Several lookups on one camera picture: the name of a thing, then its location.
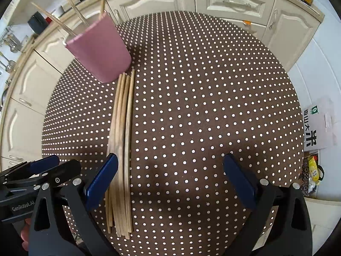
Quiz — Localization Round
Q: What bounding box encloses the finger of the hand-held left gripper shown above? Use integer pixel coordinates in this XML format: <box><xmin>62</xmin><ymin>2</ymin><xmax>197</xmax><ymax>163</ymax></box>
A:
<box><xmin>0</xmin><ymin>154</ymin><xmax>61</xmax><ymax>185</ymax></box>
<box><xmin>4</xmin><ymin>159</ymin><xmax>82</xmax><ymax>192</ymax></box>

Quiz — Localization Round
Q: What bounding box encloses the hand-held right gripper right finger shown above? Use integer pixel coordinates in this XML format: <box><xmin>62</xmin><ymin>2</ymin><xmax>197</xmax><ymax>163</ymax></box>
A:
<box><xmin>223</xmin><ymin>153</ymin><xmax>313</xmax><ymax>256</ymax></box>

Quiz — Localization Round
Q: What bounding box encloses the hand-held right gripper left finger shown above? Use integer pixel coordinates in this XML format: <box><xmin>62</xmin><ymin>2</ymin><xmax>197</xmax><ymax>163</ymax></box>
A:
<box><xmin>28</xmin><ymin>153</ymin><xmax>119</xmax><ymax>256</ymax></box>

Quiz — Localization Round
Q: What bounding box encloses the bundle of wooden chopsticks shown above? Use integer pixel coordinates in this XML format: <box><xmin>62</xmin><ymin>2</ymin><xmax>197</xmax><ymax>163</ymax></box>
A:
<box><xmin>105</xmin><ymin>69</ymin><xmax>135</xmax><ymax>239</ymax></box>

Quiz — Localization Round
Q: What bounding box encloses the pink cylindrical cup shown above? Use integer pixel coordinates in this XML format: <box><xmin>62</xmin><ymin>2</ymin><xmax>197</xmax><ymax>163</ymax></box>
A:
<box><xmin>65</xmin><ymin>10</ymin><xmax>132</xmax><ymax>84</ymax></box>

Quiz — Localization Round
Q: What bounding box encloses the person's left hand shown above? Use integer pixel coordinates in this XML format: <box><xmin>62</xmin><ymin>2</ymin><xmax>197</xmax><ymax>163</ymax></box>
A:
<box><xmin>21</xmin><ymin>219</ymin><xmax>33</xmax><ymax>250</ymax></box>

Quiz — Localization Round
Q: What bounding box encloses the yellow plastic packet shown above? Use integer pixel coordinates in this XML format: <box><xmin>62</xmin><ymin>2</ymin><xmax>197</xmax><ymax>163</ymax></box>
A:
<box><xmin>306</xmin><ymin>156</ymin><xmax>325</xmax><ymax>186</ymax></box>

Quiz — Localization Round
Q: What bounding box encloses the brown polka dot tablecloth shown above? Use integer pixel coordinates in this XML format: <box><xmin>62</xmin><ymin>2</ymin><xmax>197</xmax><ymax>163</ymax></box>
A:
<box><xmin>41</xmin><ymin>11</ymin><xmax>305</xmax><ymax>256</ymax></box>

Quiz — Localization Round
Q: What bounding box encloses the white rice bag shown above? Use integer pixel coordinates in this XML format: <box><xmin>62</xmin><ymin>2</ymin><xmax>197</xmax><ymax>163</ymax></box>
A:
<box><xmin>303</xmin><ymin>97</ymin><xmax>337</xmax><ymax>152</ymax></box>

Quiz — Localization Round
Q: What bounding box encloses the black knife block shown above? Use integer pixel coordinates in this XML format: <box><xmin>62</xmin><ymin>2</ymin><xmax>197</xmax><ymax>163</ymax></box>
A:
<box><xmin>28</xmin><ymin>12</ymin><xmax>50</xmax><ymax>34</ymax></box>

